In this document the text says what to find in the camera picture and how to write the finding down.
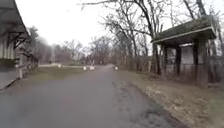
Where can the white building with brown canopy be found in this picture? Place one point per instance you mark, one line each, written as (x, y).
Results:
(10, 40)

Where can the leaf-strewn dirt verge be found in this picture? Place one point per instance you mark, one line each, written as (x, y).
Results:
(180, 98)

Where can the wooden open shelter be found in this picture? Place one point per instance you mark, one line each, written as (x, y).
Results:
(191, 50)

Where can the grey asphalt road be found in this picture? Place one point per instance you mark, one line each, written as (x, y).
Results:
(83, 103)

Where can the wood of bare trees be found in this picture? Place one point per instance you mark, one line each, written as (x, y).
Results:
(60, 50)

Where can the row of bare trees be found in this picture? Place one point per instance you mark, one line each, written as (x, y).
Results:
(140, 36)

